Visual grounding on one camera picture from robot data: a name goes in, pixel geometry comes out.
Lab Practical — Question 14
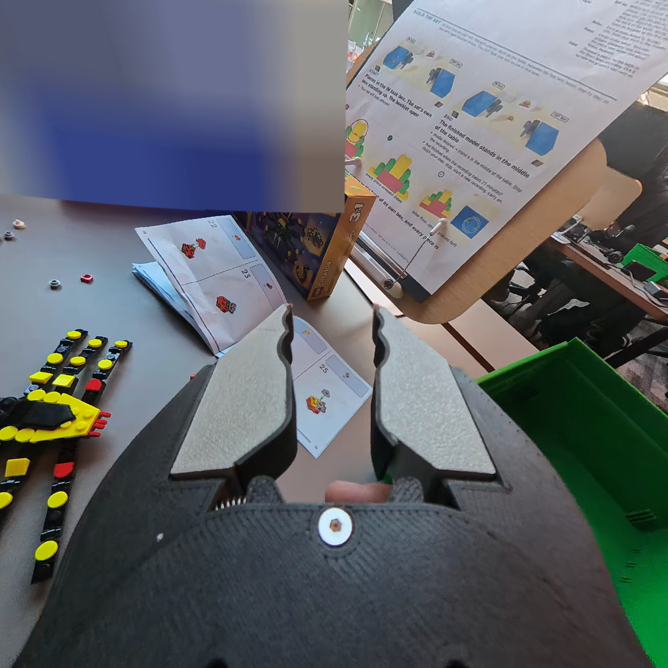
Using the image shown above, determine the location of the background desk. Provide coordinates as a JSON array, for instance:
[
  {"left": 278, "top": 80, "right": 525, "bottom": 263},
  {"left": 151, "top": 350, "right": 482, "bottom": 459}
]
[{"left": 548, "top": 230, "right": 668, "bottom": 320}]

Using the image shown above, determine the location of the green background crate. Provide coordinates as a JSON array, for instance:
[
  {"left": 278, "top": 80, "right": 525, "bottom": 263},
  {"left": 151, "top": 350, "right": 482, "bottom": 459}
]
[{"left": 620, "top": 242, "right": 668, "bottom": 287}]

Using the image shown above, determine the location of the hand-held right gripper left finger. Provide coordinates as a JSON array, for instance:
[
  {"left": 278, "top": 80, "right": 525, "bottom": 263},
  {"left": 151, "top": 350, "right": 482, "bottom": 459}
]
[{"left": 170, "top": 304, "right": 299, "bottom": 481}]

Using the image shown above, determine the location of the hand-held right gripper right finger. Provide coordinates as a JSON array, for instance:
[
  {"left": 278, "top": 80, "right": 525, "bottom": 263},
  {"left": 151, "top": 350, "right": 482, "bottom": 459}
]
[{"left": 371, "top": 306, "right": 498, "bottom": 482}]

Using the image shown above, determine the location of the wooden sheet stand board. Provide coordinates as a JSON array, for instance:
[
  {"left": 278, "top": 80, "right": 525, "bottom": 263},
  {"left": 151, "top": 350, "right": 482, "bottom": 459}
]
[{"left": 347, "top": 49, "right": 609, "bottom": 325}]

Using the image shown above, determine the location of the printed task instruction sheet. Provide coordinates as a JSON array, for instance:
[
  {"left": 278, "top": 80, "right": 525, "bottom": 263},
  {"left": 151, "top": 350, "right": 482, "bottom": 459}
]
[{"left": 344, "top": 0, "right": 668, "bottom": 296}]

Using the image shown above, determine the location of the purple yellow lego box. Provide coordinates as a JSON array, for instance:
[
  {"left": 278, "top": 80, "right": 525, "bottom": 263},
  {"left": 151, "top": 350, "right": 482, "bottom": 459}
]
[{"left": 232, "top": 188, "right": 377, "bottom": 302}]

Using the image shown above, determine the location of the white peg with wire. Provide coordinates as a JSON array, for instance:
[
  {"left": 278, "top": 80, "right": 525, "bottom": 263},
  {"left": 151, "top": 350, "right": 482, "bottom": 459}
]
[{"left": 383, "top": 218, "right": 450, "bottom": 299}]

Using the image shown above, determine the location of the black yellow lego spider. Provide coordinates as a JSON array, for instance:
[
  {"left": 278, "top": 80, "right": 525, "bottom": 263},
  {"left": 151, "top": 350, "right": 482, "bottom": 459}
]
[{"left": 0, "top": 326, "right": 134, "bottom": 585}]

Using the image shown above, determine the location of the green plastic bin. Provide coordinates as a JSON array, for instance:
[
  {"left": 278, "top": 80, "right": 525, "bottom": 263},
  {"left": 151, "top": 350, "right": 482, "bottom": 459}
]
[{"left": 475, "top": 336, "right": 668, "bottom": 668}]

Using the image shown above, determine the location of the person's right hand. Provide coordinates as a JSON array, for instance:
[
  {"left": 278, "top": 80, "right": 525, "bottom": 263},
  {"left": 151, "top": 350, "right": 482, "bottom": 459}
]
[{"left": 325, "top": 480, "right": 393, "bottom": 505}]

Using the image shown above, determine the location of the open lego instruction booklet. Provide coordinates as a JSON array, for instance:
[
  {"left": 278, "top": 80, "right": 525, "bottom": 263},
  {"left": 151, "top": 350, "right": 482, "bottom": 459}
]
[{"left": 132, "top": 215, "right": 374, "bottom": 460}]

